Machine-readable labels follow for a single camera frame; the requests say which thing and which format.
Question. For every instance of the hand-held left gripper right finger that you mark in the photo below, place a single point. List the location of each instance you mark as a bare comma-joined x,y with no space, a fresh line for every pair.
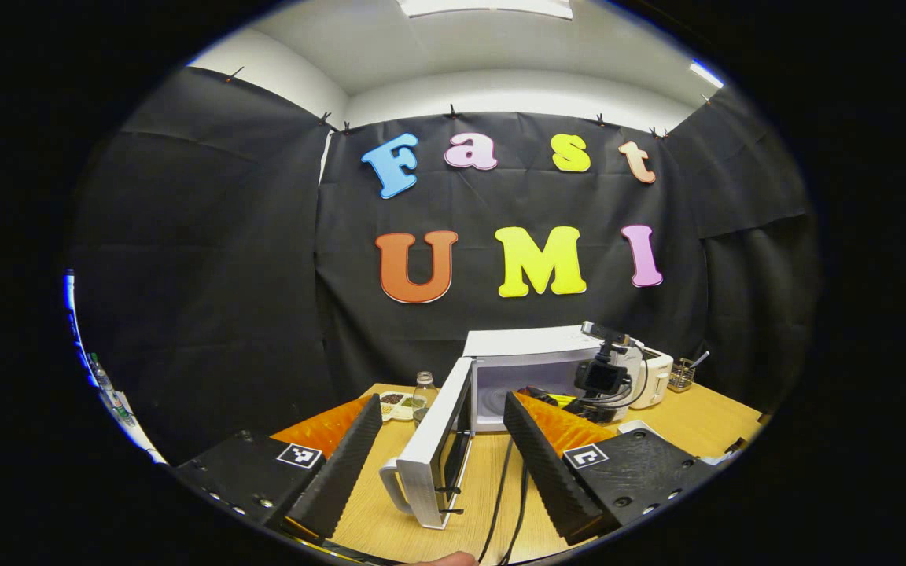
543,464

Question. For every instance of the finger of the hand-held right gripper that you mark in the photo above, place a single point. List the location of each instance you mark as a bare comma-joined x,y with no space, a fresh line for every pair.
551,395

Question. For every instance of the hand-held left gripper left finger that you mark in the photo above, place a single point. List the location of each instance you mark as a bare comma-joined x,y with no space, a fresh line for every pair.
339,472

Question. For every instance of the white microwave oven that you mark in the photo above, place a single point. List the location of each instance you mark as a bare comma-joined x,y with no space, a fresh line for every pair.
516,342

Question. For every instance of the white plate of food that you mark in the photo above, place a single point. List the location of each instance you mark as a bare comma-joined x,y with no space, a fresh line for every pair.
398,405

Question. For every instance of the white toaster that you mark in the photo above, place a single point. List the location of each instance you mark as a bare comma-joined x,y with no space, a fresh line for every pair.
656,377

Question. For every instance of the glass turntable plate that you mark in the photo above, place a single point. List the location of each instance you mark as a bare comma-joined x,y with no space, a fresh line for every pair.
492,401

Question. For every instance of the white ribbed dish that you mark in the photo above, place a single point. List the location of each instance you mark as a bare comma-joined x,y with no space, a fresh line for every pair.
638,427

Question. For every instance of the clear glass bottle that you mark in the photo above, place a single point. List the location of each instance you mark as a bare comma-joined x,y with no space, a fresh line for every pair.
424,397

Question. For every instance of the small black object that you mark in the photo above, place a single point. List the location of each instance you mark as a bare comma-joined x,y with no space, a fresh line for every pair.
734,446

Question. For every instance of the black backdrop cloth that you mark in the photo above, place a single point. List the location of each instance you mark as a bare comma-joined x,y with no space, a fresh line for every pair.
225,259

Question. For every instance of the green label plastic bottle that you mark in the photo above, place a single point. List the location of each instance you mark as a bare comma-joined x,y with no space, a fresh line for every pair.
103,381

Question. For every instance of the small ceiling light panel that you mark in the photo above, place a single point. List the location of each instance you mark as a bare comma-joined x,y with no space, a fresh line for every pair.
706,73

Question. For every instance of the long ceiling light panel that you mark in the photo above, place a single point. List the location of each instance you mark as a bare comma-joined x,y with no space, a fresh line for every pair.
484,6

